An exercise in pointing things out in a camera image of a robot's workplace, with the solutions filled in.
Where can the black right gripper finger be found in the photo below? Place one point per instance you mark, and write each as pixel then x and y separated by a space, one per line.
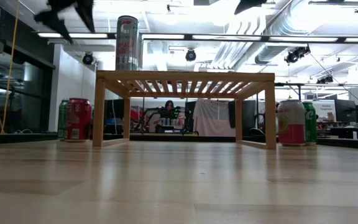
pixel 249 3

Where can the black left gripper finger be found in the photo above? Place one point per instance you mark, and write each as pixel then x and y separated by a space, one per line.
pixel 53 20
pixel 87 12

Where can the tall white Celsius can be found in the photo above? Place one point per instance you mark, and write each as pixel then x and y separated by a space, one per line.
pixel 126 43

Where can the green soda can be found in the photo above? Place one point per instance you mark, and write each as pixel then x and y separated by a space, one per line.
pixel 62 119
pixel 311 123

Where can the red Coca-Cola can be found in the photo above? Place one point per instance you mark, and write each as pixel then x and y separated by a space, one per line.
pixel 79 119

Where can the wooden slatted shelf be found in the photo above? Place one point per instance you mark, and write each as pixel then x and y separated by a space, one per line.
pixel 182 76

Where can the round black ceiling lamp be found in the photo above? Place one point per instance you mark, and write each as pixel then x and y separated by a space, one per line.
pixel 190 55
pixel 87 58

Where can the black stage light cluster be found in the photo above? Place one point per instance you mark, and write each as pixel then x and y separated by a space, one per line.
pixel 297 53

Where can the black track light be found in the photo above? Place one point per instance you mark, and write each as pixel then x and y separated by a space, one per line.
pixel 325 79

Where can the white draped cloth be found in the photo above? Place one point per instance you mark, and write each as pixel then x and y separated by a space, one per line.
pixel 213 119

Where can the person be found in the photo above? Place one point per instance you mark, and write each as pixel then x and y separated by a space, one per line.
pixel 169 107

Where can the white pink Spindrift can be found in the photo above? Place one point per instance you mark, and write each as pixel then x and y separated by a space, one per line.
pixel 291 124

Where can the white notice board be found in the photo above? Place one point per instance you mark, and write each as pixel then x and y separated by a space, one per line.
pixel 326 110

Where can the silver ventilation duct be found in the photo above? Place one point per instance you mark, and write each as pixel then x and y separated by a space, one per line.
pixel 269 53

